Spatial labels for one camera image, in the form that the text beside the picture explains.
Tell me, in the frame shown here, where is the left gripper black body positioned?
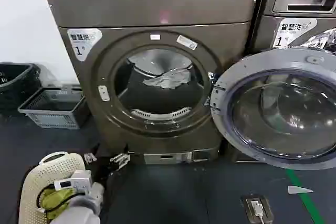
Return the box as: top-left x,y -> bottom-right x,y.
91,159 -> 117,185

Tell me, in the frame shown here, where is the cream perforated laundry basket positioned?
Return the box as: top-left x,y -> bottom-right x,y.
18,151 -> 89,224

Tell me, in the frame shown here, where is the grey slatted plastic basket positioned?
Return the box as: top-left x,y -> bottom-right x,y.
17,86 -> 89,131

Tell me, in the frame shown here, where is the olive green garment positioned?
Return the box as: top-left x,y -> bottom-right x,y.
41,188 -> 77,213

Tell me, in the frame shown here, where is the grey cloth garment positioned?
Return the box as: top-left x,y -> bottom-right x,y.
142,68 -> 191,90

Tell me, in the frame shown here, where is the black plastic laundry basket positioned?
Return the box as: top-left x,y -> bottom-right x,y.
0,62 -> 42,116

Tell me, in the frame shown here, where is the metal floor socket box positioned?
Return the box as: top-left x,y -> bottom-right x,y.
240,194 -> 274,222

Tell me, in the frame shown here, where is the grey front-loading dryer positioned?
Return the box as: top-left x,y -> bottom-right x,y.
41,0 -> 264,166

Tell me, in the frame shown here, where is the round glass dryer door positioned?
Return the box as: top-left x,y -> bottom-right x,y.
209,46 -> 336,171

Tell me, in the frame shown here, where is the white triangular paper scrap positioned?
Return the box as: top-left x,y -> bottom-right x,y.
287,185 -> 314,195

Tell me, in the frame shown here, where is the green floor tape strip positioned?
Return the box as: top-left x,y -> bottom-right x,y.
285,168 -> 326,224

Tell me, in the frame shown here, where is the grey washing machine with drawer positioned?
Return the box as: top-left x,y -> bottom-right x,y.
225,0 -> 336,166

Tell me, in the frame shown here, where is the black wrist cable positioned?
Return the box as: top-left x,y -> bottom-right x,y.
36,186 -> 76,209

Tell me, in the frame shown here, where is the white plug with cable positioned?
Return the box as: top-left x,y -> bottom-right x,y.
250,199 -> 266,224

